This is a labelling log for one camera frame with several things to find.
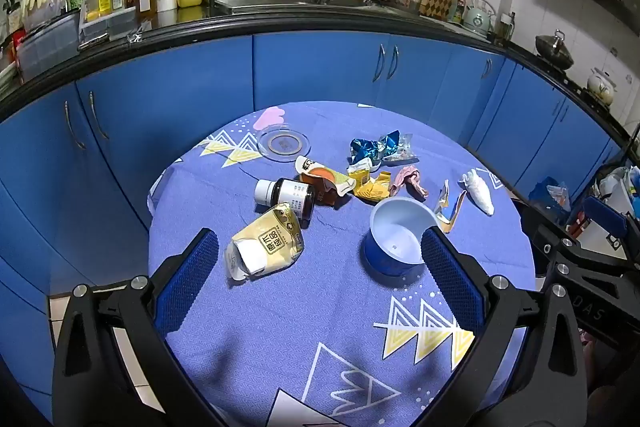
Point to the grey bin with blue bag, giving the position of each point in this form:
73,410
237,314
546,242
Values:
547,194

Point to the white plastic bag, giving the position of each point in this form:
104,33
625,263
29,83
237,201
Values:
615,182

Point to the yellow wrapper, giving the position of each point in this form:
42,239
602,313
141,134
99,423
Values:
372,188

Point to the grey plastic bin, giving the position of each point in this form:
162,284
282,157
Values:
47,47

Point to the blue foil wrapper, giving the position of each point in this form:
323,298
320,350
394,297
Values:
367,147

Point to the clear glass saucer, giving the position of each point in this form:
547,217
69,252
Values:
282,142

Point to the light blue bowl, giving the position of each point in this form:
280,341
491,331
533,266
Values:
395,227

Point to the clear storage box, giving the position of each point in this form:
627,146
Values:
107,27

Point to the pale green kettle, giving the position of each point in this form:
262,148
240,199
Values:
477,19

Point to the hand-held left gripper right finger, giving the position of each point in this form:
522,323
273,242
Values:
452,282

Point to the black wok with lid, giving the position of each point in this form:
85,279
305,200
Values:
554,49

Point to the blue base cabinets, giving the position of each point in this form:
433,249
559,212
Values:
310,67

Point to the clear plastic wrapper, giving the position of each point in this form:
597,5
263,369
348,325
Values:
404,149

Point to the white tissue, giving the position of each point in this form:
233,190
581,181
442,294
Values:
477,192

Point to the beige snack packet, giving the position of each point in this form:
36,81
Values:
270,242

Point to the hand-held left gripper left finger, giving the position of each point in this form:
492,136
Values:
187,277

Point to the person's right forearm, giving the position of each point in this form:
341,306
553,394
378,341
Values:
590,357

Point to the pink wrapper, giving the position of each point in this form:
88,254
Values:
407,179

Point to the dark brown medicine bottle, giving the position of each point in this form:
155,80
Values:
295,199

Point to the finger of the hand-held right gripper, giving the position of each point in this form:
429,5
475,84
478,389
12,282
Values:
605,212
575,252

